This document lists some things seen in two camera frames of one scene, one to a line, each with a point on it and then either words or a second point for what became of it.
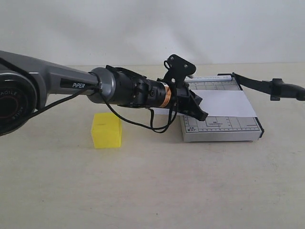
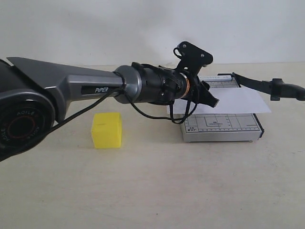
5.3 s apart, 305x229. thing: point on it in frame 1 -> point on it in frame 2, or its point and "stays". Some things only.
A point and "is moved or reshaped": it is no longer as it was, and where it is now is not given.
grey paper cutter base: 218,128 stays
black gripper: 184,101 -> 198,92
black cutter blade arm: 277,88 stays
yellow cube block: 106,131 stays
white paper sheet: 219,103 is moved or reshaped
